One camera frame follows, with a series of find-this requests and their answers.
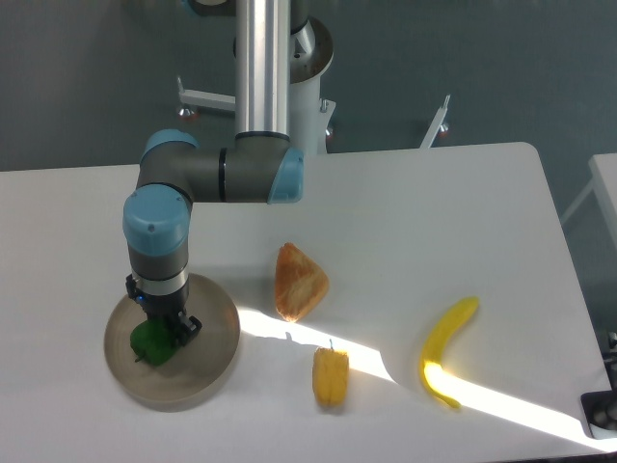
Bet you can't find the beige round plate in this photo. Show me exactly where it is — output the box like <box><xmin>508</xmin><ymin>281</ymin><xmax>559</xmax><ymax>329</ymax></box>
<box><xmin>104</xmin><ymin>274</ymin><xmax>240</xmax><ymax>412</ymax></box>

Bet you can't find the green toy pepper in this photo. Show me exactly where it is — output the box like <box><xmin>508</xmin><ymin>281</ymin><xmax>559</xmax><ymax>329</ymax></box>
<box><xmin>129</xmin><ymin>318</ymin><xmax>179</xmax><ymax>367</ymax></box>

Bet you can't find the yellow toy pepper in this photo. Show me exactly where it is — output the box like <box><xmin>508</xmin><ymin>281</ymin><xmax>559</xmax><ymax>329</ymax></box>
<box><xmin>312</xmin><ymin>342</ymin><xmax>350</xmax><ymax>408</ymax></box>

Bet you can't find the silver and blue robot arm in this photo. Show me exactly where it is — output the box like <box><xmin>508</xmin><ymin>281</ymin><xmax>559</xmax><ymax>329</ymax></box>
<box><xmin>122</xmin><ymin>1</ymin><xmax>308</xmax><ymax>346</ymax></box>

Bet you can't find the orange triangular toy bread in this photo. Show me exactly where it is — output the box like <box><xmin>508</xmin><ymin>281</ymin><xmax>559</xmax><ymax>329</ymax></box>
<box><xmin>275</xmin><ymin>242</ymin><xmax>330</xmax><ymax>322</ymax></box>

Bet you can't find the white side table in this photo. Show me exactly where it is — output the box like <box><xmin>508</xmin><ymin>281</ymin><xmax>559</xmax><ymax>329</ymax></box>
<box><xmin>560</xmin><ymin>153</ymin><xmax>617</xmax><ymax>239</ymax></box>

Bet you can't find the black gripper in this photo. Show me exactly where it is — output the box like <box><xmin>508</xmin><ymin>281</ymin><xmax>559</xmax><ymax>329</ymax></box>
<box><xmin>125</xmin><ymin>274</ymin><xmax>201</xmax><ymax>345</ymax></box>

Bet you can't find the yellow toy banana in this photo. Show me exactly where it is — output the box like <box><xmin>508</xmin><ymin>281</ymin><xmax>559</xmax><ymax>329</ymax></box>
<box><xmin>417</xmin><ymin>296</ymin><xmax>480</xmax><ymax>410</ymax></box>

